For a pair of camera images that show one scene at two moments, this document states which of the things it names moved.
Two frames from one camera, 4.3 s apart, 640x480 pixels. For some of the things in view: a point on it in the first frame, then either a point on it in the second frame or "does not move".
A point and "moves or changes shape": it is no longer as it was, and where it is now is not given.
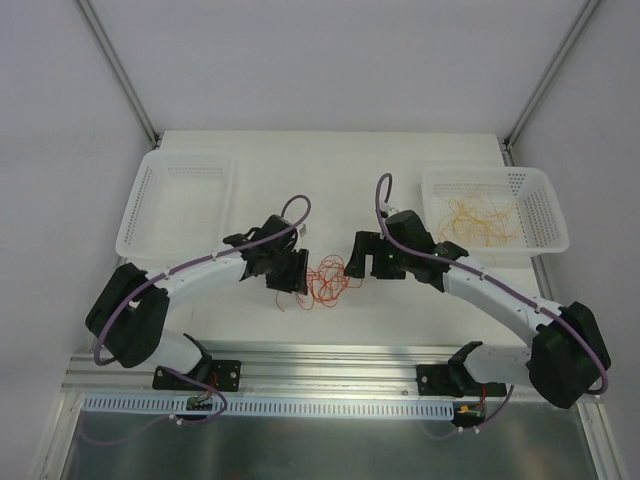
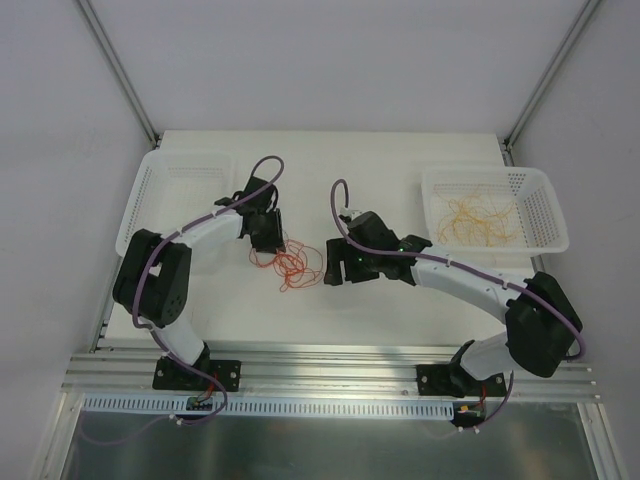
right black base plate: x=453 y=380 does not move
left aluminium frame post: x=119 y=70 does not move
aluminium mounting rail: x=271 y=372 does not move
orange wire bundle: x=325 y=284 moves or changes shape
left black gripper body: x=291 y=272 to x=270 y=232
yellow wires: x=474 y=218 does not move
